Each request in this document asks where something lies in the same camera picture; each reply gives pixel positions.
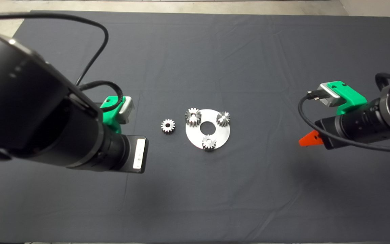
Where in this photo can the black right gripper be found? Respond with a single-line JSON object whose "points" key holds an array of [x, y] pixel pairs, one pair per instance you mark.
{"points": [[332, 127]]}

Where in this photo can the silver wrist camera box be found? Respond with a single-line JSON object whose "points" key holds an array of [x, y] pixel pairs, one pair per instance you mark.
{"points": [[328, 95], [127, 110]]}

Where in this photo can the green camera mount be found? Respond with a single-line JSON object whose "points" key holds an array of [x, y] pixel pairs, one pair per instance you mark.
{"points": [[349, 96], [108, 117]]}

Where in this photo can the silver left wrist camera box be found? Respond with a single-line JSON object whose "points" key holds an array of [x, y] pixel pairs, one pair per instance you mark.
{"points": [[127, 110]]}

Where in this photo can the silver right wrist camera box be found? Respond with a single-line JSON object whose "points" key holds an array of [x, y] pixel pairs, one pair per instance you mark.
{"points": [[328, 95]]}

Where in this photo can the smaller steel gear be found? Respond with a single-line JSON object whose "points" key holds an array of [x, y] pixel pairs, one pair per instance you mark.
{"points": [[168, 126], [223, 118], [209, 142]]}

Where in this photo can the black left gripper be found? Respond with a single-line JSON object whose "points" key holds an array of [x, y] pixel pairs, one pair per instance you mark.
{"points": [[130, 152]]}

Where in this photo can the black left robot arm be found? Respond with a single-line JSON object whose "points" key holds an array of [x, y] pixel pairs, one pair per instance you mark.
{"points": [[29, 112]]}

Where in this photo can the green right camera mount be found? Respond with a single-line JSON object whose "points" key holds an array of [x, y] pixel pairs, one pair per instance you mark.
{"points": [[349, 96]]}

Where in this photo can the green left camera mount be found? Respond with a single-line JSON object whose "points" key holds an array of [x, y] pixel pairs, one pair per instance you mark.
{"points": [[108, 117]]}

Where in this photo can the dark grey table cloth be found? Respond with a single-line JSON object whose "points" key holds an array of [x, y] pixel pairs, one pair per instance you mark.
{"points": [[249, 189]]}

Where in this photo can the larger steel gear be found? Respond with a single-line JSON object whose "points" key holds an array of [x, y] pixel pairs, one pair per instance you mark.
{"points": [[193, 117]]}

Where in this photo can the round metal plate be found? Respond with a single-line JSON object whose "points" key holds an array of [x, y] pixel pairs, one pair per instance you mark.
{"points": [[215, 135]]}

